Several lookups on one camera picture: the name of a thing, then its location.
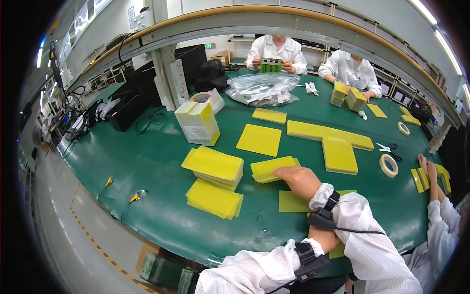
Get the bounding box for person's left hand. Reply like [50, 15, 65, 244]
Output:
[308, 225, 342, 254]

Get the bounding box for person's right hand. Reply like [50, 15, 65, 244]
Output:
[272, 165, 323, 202]

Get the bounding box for small stack of yellow sheets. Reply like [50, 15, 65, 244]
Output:
[250, 156, 301, 184]

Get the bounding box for single square yellow sheet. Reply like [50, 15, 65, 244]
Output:
[236, 124, 282, 157]

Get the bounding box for long row of yellow sheets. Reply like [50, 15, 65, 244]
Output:
[286, 120, 375, 151]

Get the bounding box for square stack of yellow sheets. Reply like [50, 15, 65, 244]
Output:
[322, 137, 358, 175]

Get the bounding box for thin stack of yellow sheets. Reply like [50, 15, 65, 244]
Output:
[252, 108, 287, 125]

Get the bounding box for black wrist band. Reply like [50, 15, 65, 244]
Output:
[308, 191, 341, 231]
[294, 242, 331, 283]

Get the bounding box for tall stack of yellow sheets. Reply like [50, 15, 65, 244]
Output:
[181, 146, 244, 191]

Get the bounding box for fanned stack of yellow sheets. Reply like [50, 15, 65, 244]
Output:
[185, 179, 244, 220]

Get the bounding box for heap of clear plastic bags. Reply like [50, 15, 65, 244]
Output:
[225, 72, 301, 107]

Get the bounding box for white paper scraps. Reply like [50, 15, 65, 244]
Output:
[297, 82, 319, 96]

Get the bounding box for plastic-wrapped bundle of yellow sheets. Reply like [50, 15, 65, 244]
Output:
[174, 101, 221, 147]

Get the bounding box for large beige tape roll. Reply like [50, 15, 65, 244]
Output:
[379, 154, 399, 178]

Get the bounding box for green battery pack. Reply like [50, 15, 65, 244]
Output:
[260, 58, 283, 73]

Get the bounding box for tape roll in plastic bag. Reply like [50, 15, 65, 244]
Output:
[189, 88, 225, 115]

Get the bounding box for narrow yellow sheet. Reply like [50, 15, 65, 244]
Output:
[366, 104, 388, 119]

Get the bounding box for person's body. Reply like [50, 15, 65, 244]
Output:
[270, 275, 355, 294]

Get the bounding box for black bag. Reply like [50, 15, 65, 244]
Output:
[195, 60, 230, 93]

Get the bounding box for cardboard box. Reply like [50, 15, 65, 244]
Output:
[210, 50, 233, 66]

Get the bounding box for yellow strips set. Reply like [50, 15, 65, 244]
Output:
[411, 163, 452, 195]

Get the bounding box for yellow sheets pair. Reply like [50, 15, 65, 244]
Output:
[399, 106, 422, 126]

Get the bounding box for white power strip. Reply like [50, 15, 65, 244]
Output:
[170, 59, 190, 109]

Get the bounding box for black monitor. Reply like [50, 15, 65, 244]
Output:
[174, 44, 207, 89]

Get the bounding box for background shelf rack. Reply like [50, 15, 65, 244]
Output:
[367, 61, 448, 109]

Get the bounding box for green wrapped packs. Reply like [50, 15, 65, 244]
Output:
[140, 252, 195, 294]

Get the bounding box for black box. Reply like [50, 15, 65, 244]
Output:
[105, 91, 148, 133]

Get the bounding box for white-handled scissors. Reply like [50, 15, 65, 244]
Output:
[376, 143, 403, 162]

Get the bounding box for black looped cable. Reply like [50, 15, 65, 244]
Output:
[134, 106, 165, 135]

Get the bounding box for yellow-tipped black cable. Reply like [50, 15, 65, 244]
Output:
[120, 189, 147, 225]
[97, 177, 113, 206]

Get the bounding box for overhead workbench rail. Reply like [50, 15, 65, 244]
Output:
[68, 4, 464, 129]

